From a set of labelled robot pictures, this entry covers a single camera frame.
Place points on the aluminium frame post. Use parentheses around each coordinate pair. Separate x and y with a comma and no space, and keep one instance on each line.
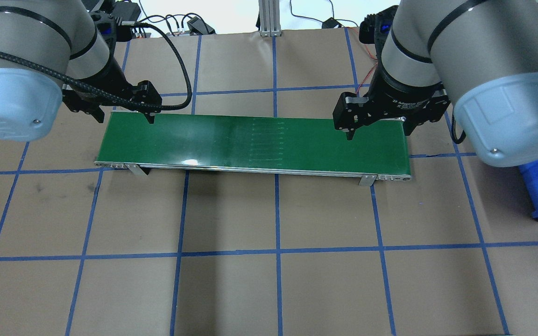
(269,18)

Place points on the black power adapter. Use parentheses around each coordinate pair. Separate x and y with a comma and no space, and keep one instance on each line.
(197,26)

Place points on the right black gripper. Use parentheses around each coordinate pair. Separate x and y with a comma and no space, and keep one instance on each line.
(402,94)

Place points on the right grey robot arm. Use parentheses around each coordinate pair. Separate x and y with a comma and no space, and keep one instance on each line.
(478,56)

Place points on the green conveyor belt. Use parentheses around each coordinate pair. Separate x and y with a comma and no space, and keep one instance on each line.
(261,145)

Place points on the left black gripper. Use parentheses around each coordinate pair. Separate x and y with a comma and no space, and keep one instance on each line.
(109,77)

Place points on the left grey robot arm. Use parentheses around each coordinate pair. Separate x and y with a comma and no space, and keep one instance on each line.
(61,52)

